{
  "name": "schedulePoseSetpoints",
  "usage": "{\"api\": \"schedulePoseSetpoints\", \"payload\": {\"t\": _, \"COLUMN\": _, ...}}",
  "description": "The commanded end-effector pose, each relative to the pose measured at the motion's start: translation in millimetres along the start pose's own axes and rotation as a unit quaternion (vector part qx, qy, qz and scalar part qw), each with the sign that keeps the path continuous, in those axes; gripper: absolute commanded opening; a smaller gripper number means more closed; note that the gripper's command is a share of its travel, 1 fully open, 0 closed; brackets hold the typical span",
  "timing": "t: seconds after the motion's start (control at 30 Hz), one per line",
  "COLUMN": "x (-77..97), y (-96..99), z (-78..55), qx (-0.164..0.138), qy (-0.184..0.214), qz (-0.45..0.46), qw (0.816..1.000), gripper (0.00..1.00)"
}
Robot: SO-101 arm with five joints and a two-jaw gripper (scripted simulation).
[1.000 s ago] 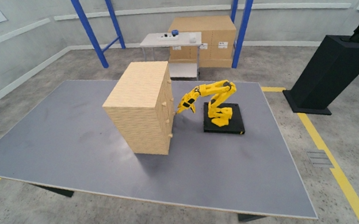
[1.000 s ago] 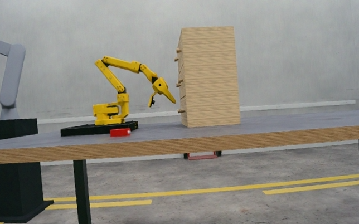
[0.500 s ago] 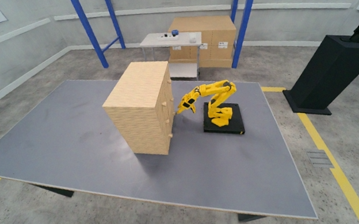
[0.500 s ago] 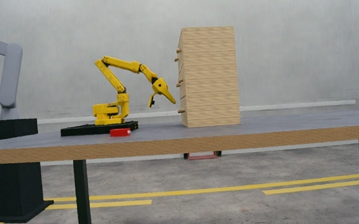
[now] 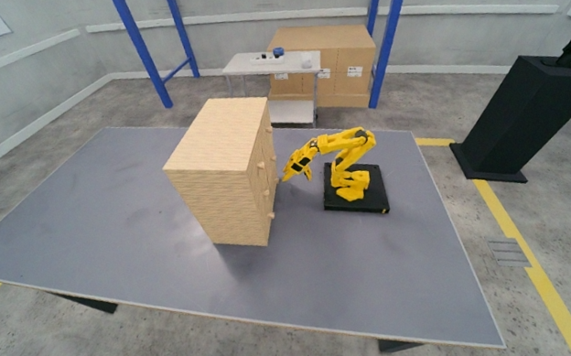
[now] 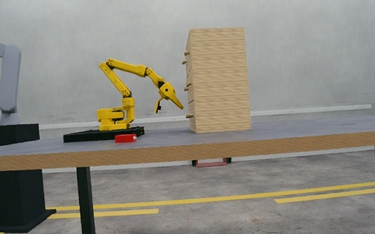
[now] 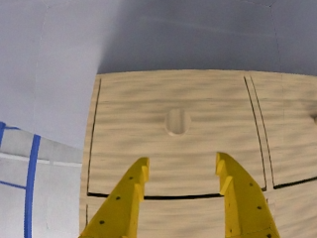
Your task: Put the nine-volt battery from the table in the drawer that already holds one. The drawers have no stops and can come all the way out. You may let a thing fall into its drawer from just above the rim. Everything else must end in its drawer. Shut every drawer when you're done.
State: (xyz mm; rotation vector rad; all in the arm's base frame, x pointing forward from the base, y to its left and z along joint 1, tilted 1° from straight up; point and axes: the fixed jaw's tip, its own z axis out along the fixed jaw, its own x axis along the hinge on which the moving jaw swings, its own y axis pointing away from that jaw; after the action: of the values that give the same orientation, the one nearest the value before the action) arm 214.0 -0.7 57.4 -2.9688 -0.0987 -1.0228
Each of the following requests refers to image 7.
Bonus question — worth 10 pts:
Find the wooden chest of drawers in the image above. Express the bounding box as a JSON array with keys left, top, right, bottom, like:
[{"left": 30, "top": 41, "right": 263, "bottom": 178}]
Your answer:
[{"left": 79, "top": 69, "right": 317, "bottom": 235}]

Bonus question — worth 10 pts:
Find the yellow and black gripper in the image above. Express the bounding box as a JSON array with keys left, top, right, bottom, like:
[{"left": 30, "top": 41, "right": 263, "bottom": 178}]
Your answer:
[{"left": 78, "top": 152, "right": 280, "bottom": 238}]

